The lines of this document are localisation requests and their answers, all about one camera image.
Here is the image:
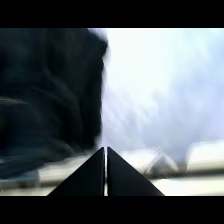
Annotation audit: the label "black pants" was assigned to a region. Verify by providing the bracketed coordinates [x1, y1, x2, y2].
[0, 28, 109, 181]

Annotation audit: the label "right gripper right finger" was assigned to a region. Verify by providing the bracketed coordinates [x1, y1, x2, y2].
[107, 146, 165, 197]

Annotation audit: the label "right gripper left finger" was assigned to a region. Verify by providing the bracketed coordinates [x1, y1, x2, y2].
[48, 146, 106, 197]

